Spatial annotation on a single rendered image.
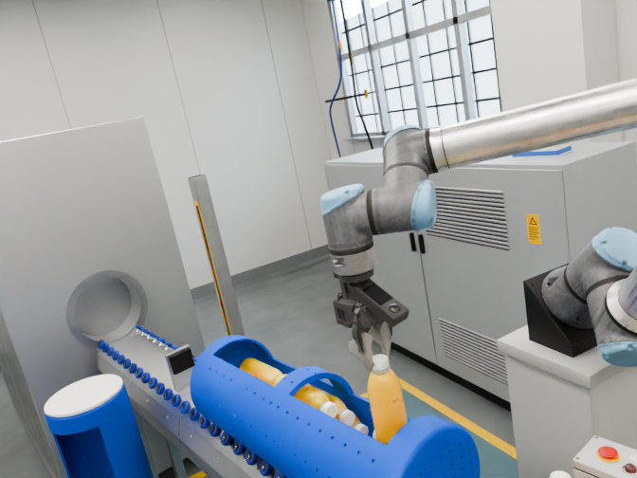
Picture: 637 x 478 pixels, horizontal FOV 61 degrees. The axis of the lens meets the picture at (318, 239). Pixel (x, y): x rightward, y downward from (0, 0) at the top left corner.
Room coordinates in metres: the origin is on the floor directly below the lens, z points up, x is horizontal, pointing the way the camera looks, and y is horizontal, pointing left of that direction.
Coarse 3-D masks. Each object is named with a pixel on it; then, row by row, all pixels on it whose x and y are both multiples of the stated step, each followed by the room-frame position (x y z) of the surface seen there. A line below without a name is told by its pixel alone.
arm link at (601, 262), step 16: (592, 240) 1.32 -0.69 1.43; (608, 240) 1.27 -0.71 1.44; (624, 240) 1.28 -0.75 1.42; (576, 256) 1.37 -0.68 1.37; (592, 256) 1.29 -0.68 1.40; (608, 256) 1.24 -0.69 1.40; (624, 256) 1.23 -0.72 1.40; (576, 272) 1.34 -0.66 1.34; (592, 272) 1.27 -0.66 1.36; (608, 272) 1.24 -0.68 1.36; (624, 272) 1.22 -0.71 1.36; (576, 288) 1.33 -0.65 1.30; (592, 288) 1.25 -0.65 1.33
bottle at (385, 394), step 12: (372, 372) 1.03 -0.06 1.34; (384, 372) 1.01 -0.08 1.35; (372, 384) 1.01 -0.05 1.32; (384, 384) 1.00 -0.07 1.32; (396, 384) 1.00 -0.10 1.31; (372, 396) 1.00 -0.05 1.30; (384, 396) 0.99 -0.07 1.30; (396, 396) 1.00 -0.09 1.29; (372, 408) 1.01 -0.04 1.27; (384, 408) 0.99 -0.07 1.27; (396, 408) 0.99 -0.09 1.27; (384, 420) 0.99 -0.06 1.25; (396, 420) 0.99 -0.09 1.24; (384, 432) 0.99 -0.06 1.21
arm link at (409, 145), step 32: (576, 96) 0.98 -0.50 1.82; (608, 96) 0.95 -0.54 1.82; (416, 128) 1.11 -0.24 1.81; (448, 128) 1.06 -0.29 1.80; (480, 128) 1.02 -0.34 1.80; (512, 128) 1.00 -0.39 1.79; (544, 128) 0.98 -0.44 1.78; (576, 128) 0.96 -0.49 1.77; (608, 128) 0.95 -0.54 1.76; (384, 160) 1.09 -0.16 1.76; (416, 160) 1.04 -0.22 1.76; (448, 160) 1.04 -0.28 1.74; (480, 160) 1.04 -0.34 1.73
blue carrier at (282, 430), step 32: (224, 352) 1.62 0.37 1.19; (256, 352) 1.69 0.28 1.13; (192, 384) 1.53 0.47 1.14; (224, 384) 1.41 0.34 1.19; (256, 384) 1.32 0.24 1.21; (288, 384) 1.25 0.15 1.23; (320, 384) 1.45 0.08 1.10; (224, 416) 1.37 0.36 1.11; (256, 416) 1.24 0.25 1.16; (288, 416) 1.16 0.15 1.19; (320, 416) 1.10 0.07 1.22; (256, 448) 1.24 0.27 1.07; (288, 448) 1.12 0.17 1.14; (320, 448) 1.04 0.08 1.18; (352, 448) 0.99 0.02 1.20; (384, 448) 0.94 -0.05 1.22; (416, 448) 0.91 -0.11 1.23; (448, 448) 0.96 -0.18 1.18
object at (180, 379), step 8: (176, 352) 1.96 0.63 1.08; (184, 352) 1.96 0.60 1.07; (168, 360) 1.93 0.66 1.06; (176, 360) 1.93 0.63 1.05; (184, 360) 1.95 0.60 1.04; (192, 360) 1.97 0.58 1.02; (168, 368) 1.95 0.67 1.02; (176, 368) 1.93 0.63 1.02; (184, 368) 1.95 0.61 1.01; (192, 368) 1.98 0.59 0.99; (176, 376) 1.94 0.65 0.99; (184, 376) 1.96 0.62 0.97; (176, 384) 1.93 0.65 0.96; (184, 384) 1.95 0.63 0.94
